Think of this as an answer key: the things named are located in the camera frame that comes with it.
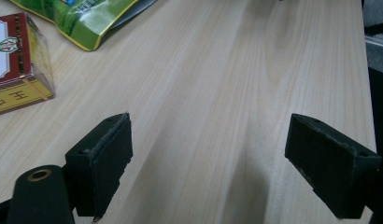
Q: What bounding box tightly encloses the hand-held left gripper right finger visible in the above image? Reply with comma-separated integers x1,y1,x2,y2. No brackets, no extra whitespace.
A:
284,113,383,220

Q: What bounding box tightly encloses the red and yellow small box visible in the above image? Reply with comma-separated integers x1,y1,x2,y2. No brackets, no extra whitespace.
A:
0,12,56,118

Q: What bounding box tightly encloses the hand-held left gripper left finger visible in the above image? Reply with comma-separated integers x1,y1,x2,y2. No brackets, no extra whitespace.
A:
64,111,134,222

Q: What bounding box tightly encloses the yellow green spout pouch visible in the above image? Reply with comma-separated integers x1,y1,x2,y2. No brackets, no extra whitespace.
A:
8,0,159,52

